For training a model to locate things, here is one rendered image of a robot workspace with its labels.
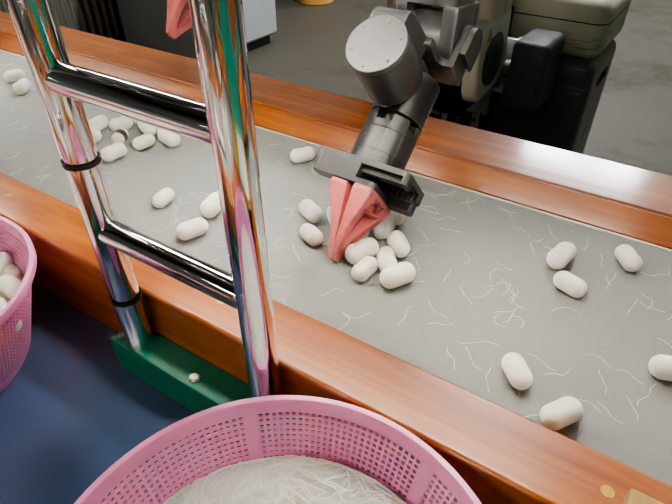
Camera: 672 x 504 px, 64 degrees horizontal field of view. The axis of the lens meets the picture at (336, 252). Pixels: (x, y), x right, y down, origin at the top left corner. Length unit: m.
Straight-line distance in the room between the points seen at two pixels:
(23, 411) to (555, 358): 0.47
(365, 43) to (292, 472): 0.35
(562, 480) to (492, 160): 0.42
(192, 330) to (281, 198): 0.23
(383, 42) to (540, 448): 0.34
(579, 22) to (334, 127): 0.73
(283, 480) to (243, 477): 0.03
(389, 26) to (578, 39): 0.88
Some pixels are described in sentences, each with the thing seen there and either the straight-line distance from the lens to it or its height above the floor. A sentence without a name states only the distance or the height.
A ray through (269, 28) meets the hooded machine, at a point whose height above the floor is 0.11.
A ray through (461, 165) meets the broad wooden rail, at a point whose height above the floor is 0.76.
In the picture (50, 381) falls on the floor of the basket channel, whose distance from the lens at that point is 0.58.
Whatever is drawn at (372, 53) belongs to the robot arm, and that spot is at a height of 0.93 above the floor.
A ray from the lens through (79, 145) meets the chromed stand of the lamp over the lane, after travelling 0.41.
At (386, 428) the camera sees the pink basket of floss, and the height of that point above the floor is 0.77.
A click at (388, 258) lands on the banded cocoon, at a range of 0.52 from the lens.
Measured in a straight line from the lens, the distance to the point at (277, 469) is 0.40.
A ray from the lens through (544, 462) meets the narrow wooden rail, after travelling 0.39.
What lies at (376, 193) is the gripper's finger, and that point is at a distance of 0.52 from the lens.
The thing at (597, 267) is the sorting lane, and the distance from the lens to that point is 0.60.
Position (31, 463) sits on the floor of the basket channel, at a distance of 0.53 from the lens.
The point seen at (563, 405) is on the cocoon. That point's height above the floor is 0.76.
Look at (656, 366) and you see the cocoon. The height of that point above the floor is 0.75.
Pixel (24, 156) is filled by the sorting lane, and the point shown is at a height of 0.74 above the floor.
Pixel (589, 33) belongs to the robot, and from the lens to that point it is 1.34.
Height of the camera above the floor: 1.08
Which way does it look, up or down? 38 degrees down
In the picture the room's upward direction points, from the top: straight up
